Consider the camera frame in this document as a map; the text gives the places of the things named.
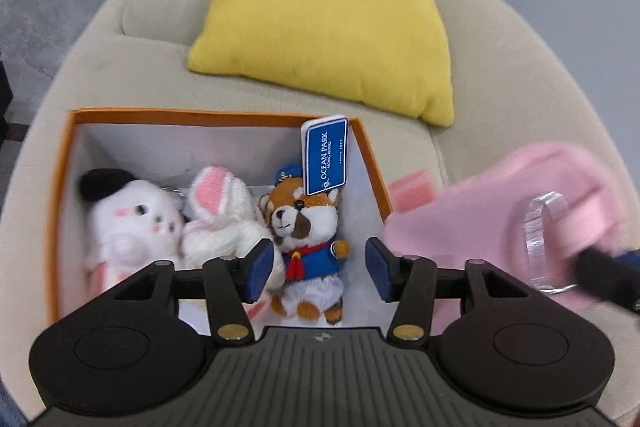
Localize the crocheted bunny plush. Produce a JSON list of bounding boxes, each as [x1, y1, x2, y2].
[[179, 163, 286, 318]]

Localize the red panda sailor plush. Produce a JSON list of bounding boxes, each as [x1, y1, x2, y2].
[[259, 165, 352, 325]]

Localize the pink zip pouch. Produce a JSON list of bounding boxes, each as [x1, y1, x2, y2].
[[383, 142, 627, 311]]

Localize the white dog popcorn plush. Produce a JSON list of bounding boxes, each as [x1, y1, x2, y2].
[[78, 168, 186, 297]]

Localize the pink card holder wallet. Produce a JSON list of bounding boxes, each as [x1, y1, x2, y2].
[[387, 169, 437, 213]]

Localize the orange cardboard storage box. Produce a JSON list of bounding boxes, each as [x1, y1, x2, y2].
[[49, 108, 395, 331]]

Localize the blue ocean park tag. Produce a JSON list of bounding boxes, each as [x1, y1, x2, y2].
[[300, 115, 349, 196]]

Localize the beige fabric sofa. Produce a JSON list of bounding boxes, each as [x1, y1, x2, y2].
[[1, 0, 639, 416]]

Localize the yellow cushion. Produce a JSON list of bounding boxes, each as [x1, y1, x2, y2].
[[188, 0, 454, 127]]

